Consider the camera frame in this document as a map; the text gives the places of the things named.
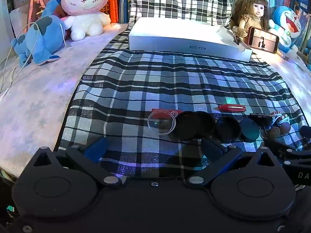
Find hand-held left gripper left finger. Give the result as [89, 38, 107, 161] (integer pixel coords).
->
[31, 137, 122, 187]

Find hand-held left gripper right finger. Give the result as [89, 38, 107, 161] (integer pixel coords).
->
[186, 138, 280, 187]

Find brown walnut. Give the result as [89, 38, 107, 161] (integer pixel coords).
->
[267, 126, 280, 139]
[279, 121, 291, 134]

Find black round lid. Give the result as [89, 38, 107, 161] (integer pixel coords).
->
[215, 117, 242, 143]
[239, 118, 261, 141]

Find small black object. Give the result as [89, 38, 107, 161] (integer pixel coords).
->
[250, 113, 273, 127]

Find white cardboard box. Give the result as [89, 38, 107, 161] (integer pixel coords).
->
[128, 17, 253, 62]

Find black white plaid cloth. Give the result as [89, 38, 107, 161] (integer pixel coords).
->
[55, 0, 311, 177]

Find red cased smartphone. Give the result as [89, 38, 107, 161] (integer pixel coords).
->
[247, 26, 280, 54]

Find black binder clip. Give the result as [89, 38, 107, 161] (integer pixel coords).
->
[232, 30, 243, 45]

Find blue cat plush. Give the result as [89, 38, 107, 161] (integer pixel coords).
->
[267, 5, 304, 54]

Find blue spotted plush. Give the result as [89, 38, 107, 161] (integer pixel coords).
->
[11, 0, 70, 66]

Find brown haired doll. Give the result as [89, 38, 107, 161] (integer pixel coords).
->
[230, 0, 270, 45]

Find red plastic crate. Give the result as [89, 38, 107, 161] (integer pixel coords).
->
[100, 0, 121, 23]

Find white paper sheet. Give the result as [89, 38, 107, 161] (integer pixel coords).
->
[9, 6, 31, 39]

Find upright blue folders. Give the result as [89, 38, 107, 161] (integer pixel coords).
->
[119, 0, 130, 25]

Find phone charging cable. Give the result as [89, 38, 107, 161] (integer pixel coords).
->
[277, 50, 292, 62]

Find white cable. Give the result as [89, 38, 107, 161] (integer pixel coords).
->
[0, 22, 67, 100]

